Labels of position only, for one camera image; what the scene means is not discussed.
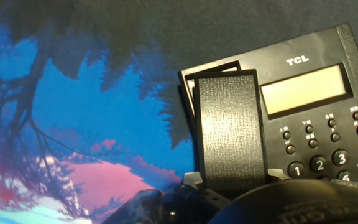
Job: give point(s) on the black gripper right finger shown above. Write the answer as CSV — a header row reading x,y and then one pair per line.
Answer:
x,y
277,175

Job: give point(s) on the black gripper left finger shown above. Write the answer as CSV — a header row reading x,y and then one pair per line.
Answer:
x,y
192,180

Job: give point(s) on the black telephone handset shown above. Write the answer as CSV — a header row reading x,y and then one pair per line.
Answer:
x,y
228,124

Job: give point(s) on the black desk telephone base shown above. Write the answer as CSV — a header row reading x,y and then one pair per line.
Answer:
x,y
306,90

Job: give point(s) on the blue landscape print cloth mat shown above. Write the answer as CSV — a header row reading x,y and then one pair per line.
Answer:
x,y
89,109

